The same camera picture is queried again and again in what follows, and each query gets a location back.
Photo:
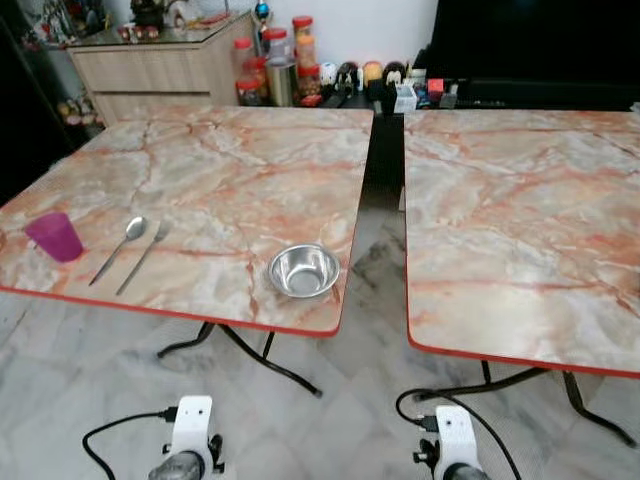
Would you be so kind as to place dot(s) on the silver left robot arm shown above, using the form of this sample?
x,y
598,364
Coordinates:
x,y
178,467

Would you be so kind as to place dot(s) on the purple plastic cup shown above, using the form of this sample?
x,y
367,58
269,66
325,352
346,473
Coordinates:
x,y
56,238

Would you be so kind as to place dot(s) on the marble pattern folding table top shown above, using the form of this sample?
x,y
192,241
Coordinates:
x,y
220,180
520,230

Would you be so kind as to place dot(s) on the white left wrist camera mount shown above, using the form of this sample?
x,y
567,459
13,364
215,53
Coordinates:
x,y
192,425

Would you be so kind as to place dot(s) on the steel canister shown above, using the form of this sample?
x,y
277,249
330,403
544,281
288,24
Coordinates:
x,y
281,84

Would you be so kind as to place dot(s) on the tall orange jar red lid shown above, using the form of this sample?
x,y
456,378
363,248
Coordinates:
x,y
303,45

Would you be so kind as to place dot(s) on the clear jar red lid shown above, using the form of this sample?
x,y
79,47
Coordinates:
x,y
275,45
242,58

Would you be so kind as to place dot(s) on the light wooden cabinet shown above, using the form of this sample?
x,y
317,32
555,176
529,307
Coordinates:
x,y
160,72

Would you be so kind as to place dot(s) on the steel fork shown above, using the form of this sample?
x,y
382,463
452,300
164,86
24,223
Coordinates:
x,y
143,258

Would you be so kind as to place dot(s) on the stainless steel bowl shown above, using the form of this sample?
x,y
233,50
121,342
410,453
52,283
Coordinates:
x,y
303,270

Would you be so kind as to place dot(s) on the small red box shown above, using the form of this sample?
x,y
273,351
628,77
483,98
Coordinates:
x,y
435,87

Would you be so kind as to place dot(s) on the dark statue ornament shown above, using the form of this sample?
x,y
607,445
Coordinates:
x,y
150,12

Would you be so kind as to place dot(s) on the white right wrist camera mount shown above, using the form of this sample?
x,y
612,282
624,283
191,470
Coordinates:
x,y
458,438

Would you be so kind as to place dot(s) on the blue ball ornament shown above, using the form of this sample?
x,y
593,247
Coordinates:
x,y
262,10

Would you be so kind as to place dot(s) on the small white figurine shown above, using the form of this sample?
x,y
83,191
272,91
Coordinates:
x,y
328,75

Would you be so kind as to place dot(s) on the black television screen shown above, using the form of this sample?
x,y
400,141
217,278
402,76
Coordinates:
x,y
530,40

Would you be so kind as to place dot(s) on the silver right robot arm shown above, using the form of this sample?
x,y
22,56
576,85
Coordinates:
x,y
477,473

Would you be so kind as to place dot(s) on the small yellow figurine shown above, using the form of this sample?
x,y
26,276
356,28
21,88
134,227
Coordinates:
x,y
372,72

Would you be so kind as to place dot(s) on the small white box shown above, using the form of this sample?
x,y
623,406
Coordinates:
x,y
405,99

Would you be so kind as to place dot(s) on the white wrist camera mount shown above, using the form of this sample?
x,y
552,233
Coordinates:
x,y
192,425
458,438

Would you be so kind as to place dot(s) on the steel spoon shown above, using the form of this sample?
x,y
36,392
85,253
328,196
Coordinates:
x,y
134,229

